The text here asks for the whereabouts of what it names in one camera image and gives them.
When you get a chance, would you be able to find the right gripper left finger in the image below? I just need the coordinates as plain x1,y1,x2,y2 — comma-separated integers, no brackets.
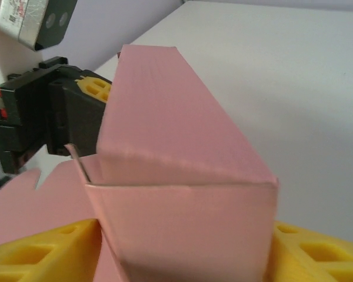
0,219,104,282

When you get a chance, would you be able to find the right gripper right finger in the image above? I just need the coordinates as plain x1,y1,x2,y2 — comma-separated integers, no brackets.
266,220,353,282

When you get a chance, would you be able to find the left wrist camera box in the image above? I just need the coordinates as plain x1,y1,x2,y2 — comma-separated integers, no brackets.
0,0,78,88

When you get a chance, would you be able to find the pink paper box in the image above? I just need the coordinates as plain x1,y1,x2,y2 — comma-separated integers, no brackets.
0,43,280,282

